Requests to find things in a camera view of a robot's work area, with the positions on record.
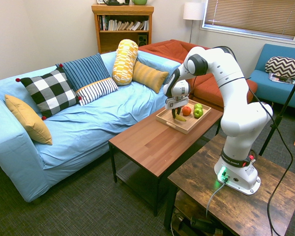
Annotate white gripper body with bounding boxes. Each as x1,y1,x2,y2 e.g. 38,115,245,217
164,96,190,111

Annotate wooden serving tray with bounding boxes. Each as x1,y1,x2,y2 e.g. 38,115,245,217
155,98,212,135

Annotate rust orange sofa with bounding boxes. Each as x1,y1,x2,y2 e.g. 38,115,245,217
138,39,258,109

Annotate reddish wooden coffee table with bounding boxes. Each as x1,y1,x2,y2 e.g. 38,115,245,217
108,107,224,217

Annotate ochre striped pillow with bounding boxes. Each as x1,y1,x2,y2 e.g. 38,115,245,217
132,60,170,94

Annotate yellow patterned bolster pillow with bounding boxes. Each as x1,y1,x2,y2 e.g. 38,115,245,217
111,39,139,87

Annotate white navy striped pillow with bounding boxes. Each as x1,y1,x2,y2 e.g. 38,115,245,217
75,77,119,107

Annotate wooden bookshelf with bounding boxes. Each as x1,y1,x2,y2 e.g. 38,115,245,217
91,3,155,55

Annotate light blue sofa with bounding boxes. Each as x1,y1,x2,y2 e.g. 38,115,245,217
0,50,182,203

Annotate white floor lamp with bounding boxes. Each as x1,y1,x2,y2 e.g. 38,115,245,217
182,2,206,44

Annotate row of books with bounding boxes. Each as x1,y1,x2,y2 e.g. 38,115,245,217
99,15,149,31

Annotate teal blue sofa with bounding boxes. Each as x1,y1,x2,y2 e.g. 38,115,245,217
249,43,295,112

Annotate blue striped pillow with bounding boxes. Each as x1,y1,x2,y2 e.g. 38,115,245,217
55,53,112,92

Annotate magazine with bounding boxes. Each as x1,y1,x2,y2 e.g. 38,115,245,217
268,72,295,85

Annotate rustic brown robot table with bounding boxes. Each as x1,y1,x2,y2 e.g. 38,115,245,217
163,134,295,236

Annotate black device under table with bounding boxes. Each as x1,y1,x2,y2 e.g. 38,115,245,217
189,215,218,233

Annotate black white chevron pillow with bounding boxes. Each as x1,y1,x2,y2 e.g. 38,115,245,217
265,56,295,82

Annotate wooden window blinds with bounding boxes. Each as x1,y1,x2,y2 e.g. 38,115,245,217
202,0,295,41

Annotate black white checkered pillow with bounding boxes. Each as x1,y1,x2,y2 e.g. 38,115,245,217
15,64,83,121

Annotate plain mustard pillow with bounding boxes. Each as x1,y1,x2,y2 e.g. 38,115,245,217
4,94,53,146

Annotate grey base cable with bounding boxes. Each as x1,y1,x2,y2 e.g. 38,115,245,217
205,181,227,218

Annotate black camera stand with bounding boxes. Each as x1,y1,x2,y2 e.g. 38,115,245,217
258,70,295,157

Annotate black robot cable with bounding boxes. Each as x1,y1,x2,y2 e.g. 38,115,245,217
211,45,294,236

